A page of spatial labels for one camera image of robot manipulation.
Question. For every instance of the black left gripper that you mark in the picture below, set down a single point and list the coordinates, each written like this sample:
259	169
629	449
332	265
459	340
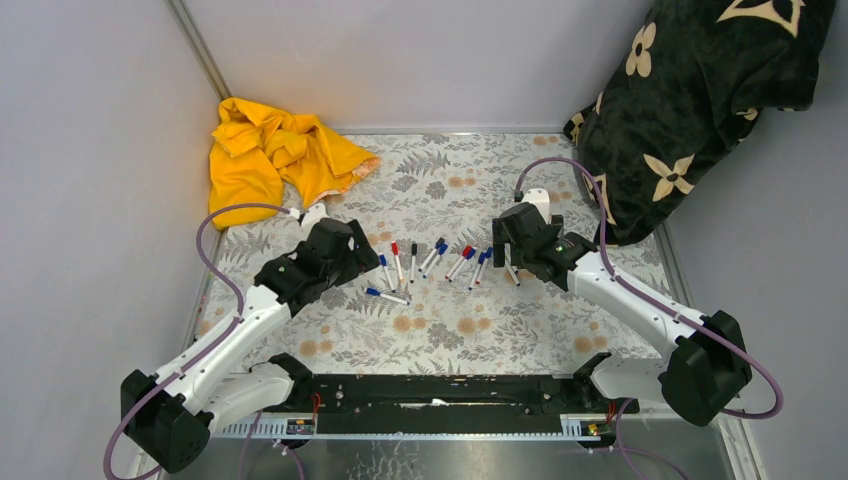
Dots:
360	259

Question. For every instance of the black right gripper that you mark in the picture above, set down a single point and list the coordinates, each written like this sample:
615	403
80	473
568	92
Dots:
500	238

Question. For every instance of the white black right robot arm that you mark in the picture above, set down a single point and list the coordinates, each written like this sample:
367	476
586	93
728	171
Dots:
698	371

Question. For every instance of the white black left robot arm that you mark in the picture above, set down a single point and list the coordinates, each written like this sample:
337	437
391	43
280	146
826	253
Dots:
218	358

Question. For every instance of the blue cap marker lying crosswise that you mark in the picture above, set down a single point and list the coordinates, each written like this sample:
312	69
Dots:
377	293

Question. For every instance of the red cap marker left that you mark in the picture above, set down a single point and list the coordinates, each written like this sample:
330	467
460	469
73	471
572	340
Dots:
397	261

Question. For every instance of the blue marker black eraser cap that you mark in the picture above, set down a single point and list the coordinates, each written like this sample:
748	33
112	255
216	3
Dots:
432	254

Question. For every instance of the floral patterned table mat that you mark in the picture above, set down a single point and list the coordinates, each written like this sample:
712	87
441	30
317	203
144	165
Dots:
452	186

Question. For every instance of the yellow crumpled cloth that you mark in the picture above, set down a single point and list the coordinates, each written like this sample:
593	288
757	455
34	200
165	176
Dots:
258	150

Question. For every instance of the black floral blanket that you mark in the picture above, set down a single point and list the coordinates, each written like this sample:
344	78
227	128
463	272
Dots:
695	81

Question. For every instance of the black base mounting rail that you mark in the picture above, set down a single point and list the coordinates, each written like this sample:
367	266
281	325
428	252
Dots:
447	405

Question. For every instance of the aluminium frame rail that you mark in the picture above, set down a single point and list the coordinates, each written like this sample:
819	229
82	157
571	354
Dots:
587	434

